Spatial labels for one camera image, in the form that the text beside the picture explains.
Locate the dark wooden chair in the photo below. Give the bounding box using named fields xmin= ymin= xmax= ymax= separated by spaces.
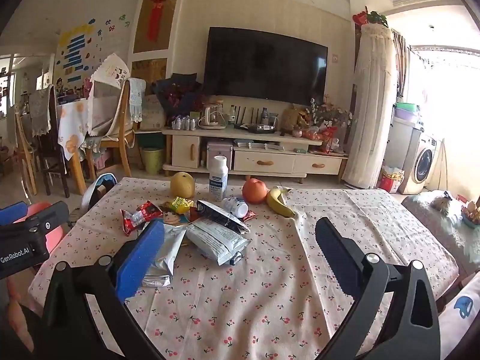
xmin=37 ymin=85 xmax=70 ymax=197

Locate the cherry print tablecloth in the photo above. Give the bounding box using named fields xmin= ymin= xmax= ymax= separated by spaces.
xmin=28 ymin=176 xmax=460 ymax=360

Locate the silver wet wipes pack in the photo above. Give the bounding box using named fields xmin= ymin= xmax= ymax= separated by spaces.
xmin=186 ymin=219 xmax=251 ymax=266

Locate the red instant tea sachet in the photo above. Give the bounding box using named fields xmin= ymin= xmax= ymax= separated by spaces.
xmin=120 ymin=201 xmax=163 ymax=236

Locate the dark wrapped flower bouquet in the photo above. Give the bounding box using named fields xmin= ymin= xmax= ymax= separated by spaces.
xmin=151 ymin=73 xmax=203 ymax=125

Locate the electric kettle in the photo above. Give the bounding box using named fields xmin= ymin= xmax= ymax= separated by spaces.
xmin=199 ymin=103 xmax=227 ymax=130

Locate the lace covered air conditioner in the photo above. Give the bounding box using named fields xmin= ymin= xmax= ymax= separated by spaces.
xmin=343 ymin=24 xmax=397 ymax=189

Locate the white milk bottle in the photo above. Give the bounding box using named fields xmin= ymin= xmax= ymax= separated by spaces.
xmin=208 ymin=155 xmax=229 ymax=202

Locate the orange print dining tablecloth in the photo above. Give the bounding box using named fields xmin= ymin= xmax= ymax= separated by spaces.
xmin=57 ymin=98 xmax=89 ymax=161

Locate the yellow snack packet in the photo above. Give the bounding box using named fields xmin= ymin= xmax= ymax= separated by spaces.
xmin=167 ymin=197 xmax=194 ymax=215

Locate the pink storage box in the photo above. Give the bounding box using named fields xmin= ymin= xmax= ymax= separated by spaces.
xmin=207 ymin=140 xmax=233 ymax=170

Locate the white milk carton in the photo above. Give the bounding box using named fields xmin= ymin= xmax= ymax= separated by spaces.
xmin=197 ymin=200 xmax=251 ymax=234

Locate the yellow pear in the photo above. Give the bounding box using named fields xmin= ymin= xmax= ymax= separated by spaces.
xmin=170 ymin=172 xmax=195 ymax=198

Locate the silver foil pouch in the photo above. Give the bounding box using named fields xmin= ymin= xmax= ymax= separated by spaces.
xmin=142 ymin=224 xmax=186 ymax=289

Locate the blue cow snack packet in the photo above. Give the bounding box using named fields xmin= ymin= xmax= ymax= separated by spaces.
xmin=163 ymin=211 xmax=189 ymax=226

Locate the white magicday yogurt pouch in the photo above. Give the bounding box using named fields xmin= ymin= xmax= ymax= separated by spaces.
xmin=222 ymin=196 xmax=249 ymax=219

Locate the wooden dining chair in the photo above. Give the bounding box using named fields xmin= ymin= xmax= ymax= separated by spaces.
xmin=83 ymin=79 xmax=136 ymax=180

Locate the green waste bin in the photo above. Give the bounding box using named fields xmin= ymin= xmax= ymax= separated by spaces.
xmin=142 ymin=148 xmax=164 ymax=175

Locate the white washing machine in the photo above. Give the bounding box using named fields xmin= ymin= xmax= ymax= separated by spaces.
xmin=399 ymin=130 xmax=438 ymax=195

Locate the light wooden chair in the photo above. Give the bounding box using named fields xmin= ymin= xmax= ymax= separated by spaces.
xmin=15 ymin=111 xmax=38 ymax=201

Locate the pink plastic basin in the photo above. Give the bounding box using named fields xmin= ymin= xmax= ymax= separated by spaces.
xmin=14 ymin=201 xmax=69 ymax=253

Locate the black flat television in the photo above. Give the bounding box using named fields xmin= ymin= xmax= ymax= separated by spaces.
xmin=202 ymin=27 xmax=328 ymax=106

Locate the red apple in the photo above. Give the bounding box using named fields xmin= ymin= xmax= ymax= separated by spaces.
xmin=241 ymin=178 xmax=269 ymax=204

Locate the cream tv cabinet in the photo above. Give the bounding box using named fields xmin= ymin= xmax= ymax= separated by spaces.
xmin=161 ymin=128 xmax=347 ymax=183

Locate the yellow banana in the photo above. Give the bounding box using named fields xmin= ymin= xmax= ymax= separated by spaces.
xmin=266 ymin=187 xmax=295 ymax=218

